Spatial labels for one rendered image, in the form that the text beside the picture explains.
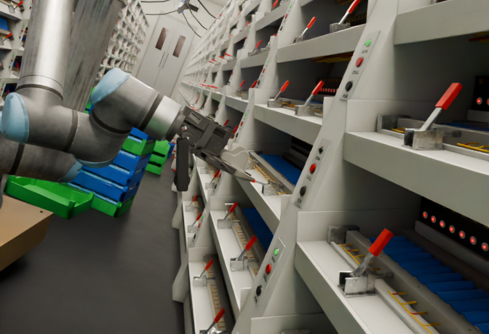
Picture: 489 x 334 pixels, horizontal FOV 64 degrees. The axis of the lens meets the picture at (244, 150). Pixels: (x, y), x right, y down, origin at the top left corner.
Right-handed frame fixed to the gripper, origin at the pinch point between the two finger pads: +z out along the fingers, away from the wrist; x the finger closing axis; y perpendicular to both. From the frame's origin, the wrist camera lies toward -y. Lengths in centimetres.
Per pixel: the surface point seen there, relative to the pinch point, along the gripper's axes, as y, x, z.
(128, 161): -33, 102, -23
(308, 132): 15.5, -11.1, 3.1
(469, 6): 35, -43, 0
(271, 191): 0.2, -0.8, 6.7
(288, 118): 16.6, 3.2, 2.4
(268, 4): 67, 113, -3
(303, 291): -8.6, -27.2, 11.1
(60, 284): -61, 34, -22
